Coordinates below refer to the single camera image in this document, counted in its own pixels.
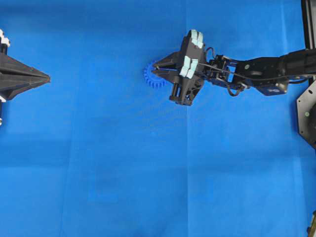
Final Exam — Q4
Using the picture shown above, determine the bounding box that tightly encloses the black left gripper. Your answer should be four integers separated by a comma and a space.
0, 29, 50, 125

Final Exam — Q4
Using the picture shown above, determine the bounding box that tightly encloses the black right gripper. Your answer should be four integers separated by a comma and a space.
152, 30, 206, 106

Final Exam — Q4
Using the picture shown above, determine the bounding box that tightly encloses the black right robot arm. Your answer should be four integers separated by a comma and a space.
152, 30, 316, 106

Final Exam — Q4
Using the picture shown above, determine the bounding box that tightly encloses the small blue plastic gear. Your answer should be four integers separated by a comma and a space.
143, 61, 167, 89

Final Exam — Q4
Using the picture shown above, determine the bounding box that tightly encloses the blue cloth mat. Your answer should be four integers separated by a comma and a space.
0, 0, 316, 237

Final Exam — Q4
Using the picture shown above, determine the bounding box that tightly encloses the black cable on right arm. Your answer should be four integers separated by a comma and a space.
196, 47, 248, 97

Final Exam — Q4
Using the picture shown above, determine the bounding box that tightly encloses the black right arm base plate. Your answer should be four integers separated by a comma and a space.
296, 80, 316, 149

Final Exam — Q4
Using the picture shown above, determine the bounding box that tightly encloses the black aluminium frame post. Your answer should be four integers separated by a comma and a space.
301, 0, 316, 49

